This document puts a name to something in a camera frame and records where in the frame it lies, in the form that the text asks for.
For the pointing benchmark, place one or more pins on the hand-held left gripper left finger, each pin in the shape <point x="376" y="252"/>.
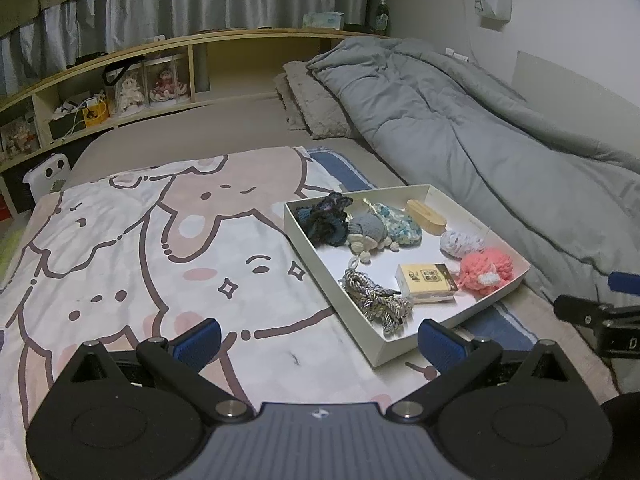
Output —
<point x="197" y="347"/>

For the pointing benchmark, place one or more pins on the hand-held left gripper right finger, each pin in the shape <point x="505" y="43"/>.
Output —
<point x="440" y="347"/>

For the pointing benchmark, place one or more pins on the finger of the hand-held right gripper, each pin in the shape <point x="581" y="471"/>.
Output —
<point x="575" y="308"/>
<point x="625" y="281"/>

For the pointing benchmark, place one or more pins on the small yellow card box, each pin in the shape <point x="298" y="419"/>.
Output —
<point x="425" y="282"/>

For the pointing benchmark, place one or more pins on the pink crochet toy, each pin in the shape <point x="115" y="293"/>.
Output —
<point x="487" y="267"/>

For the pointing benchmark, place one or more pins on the white cardboard box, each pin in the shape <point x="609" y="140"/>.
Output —
<point x="425" y="252"/>

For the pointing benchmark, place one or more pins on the white crochet pouch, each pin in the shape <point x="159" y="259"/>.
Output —
<point x="461" y="244"/>

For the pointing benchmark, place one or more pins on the oval wooden block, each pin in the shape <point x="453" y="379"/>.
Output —
<point x="427" y="216"/>

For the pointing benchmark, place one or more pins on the grey crochet jellyfish toy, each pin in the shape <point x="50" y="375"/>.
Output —
<point x="367" y="227"/>

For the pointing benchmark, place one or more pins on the dark crochet scrunchie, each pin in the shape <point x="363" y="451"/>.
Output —
<point x="322" y="220"/>

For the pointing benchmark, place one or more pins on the cartoon printed blanket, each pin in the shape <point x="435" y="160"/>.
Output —
<point x="150" y="260"/>

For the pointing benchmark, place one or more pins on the grey duvet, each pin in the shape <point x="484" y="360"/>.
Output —
<point x="475" y="135"/>

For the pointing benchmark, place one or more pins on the bed with beige sheet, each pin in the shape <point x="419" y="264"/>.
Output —
<point x="175" y="140"/>

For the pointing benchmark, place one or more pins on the white heater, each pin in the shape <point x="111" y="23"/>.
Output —
<point x="47" y="177"/>

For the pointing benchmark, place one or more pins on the dark box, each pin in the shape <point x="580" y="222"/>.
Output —
<point x="65" y="127"/>

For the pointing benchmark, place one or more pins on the clear case with white doll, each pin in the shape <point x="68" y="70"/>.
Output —
<point x="131" y="87"/>

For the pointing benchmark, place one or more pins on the clear case with pink doll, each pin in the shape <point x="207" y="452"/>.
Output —
<point x="167" y="80"/>

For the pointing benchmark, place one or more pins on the fuzzy beige pillow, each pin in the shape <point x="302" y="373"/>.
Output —
<point x="315" y="105"/>

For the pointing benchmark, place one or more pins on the figurine display box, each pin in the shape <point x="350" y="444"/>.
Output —
<point x="20" y="135"/>

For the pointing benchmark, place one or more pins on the wooden headboard shelf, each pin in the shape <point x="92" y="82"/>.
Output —
<point x="240" y="60"/>

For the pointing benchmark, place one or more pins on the pump bottle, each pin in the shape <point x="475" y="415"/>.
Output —
<point x="382" y="17"/>

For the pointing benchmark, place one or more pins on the grey curtain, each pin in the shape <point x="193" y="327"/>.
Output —
<point x="200" y="0"/>

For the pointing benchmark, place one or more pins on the tissue box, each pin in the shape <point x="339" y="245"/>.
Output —
<point x="322" y="20"/>

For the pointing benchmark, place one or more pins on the white wall socket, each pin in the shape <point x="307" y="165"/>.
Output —
<point x="457" y="55"/>

